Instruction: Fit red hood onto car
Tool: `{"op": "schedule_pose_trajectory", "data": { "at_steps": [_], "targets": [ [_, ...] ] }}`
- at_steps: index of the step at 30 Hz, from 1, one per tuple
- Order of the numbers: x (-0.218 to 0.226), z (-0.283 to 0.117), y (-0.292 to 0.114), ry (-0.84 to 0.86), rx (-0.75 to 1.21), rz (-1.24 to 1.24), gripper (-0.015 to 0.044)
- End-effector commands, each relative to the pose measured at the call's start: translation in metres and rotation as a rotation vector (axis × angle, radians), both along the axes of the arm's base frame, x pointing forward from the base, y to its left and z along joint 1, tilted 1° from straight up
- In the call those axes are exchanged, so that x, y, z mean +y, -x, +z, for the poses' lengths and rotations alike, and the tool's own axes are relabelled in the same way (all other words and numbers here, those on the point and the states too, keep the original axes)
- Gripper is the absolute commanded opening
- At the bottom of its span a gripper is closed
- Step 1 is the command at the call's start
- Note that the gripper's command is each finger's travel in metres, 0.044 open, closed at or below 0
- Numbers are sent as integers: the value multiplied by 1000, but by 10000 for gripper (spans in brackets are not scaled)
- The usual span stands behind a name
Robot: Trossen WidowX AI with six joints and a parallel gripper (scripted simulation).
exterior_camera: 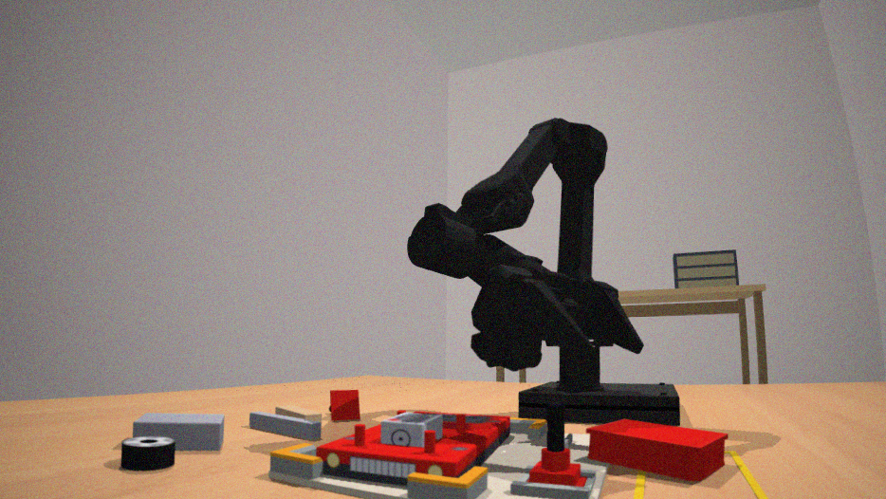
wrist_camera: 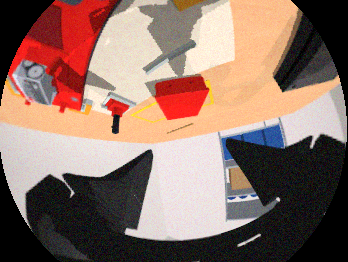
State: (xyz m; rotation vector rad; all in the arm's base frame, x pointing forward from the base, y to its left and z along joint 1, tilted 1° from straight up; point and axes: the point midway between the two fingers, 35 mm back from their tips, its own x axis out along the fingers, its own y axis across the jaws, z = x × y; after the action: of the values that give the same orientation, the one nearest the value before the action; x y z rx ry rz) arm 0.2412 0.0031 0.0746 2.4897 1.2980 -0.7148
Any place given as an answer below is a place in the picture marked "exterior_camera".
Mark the red rectangular shell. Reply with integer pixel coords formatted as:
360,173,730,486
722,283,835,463
585,418,728,481

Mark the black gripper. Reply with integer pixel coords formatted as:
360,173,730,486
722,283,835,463
471,250,644,357

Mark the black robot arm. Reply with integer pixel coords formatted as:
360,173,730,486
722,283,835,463
407,118,613,392

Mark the tan flat bar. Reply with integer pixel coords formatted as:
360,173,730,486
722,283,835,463
275,405,322,422

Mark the black tyre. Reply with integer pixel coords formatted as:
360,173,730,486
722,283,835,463
120,436,175,471

